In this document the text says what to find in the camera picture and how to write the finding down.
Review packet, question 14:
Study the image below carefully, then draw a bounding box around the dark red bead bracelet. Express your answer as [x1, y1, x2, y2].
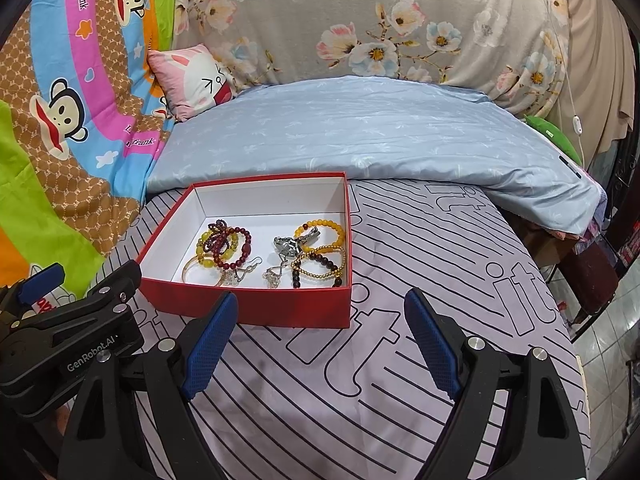
[212, 226, 252, 271]

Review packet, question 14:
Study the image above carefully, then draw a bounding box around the silver wristwatch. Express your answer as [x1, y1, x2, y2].
[272, 227, 321, 256]

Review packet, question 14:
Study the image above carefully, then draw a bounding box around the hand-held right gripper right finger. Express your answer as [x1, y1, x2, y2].
[404, 287, 586, 480]

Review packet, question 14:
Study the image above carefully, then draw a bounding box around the red cardboard box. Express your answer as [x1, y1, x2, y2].
[137, 171, 353, 329]

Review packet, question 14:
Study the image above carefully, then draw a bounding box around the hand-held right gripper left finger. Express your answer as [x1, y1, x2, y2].
[59, 291, 240, 480]

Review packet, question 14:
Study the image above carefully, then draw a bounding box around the beige curtain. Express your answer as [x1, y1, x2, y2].
[557, 0, 636, 161]

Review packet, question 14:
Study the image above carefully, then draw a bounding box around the light blue quilt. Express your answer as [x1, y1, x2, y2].
[146, 75, 608, 238]

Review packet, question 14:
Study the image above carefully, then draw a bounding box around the gold bead bracelet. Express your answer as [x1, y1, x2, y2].
[290, 244, 346, 281]

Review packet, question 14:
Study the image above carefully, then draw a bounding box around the gold bangle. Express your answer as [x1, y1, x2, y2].
[181, 255, 226, 288]

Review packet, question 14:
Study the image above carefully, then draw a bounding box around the chunky amber bead bracelet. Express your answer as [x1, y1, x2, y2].
[195, 230, 241, 271]

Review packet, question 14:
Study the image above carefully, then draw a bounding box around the purple small bead necklace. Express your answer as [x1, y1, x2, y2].
[207, 218, 241, 251]

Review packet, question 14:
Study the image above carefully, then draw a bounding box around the colourful monkey printed blanket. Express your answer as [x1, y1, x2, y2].
[0, 0, 181, 306]

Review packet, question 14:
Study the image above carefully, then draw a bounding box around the green plush cushion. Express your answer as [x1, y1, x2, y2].
[522, 115, 583, 166]

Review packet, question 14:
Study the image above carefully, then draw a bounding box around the pink cartoon pillow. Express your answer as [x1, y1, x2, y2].
[147, 44, 236, 122]

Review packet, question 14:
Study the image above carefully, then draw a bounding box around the dark brown bead bracelet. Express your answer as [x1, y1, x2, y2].
[291, 250, 347, 290]

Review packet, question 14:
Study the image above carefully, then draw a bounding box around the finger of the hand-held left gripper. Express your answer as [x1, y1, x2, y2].
[87, 259, 143, 321]
[0, 262, 66, 321]

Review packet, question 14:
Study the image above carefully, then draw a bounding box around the yellow round bead bracelet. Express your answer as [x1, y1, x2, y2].
[295, 217, 347, 251]

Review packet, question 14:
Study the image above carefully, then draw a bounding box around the white cable with switch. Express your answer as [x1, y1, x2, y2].
[530, 0, 588, 171]

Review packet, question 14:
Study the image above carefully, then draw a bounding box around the silver filigree ornament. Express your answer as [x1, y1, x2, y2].
[220, 256, 263, 288]

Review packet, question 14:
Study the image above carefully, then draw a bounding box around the silver flower pendant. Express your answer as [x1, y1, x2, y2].
[262, 255, 293, 291]

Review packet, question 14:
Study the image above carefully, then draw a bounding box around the grey floral quilt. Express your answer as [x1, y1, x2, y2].
[172, 0, 571, 116]

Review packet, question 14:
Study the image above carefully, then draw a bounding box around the dark red chair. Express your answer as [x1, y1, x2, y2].
[562, 230, 626, 321]

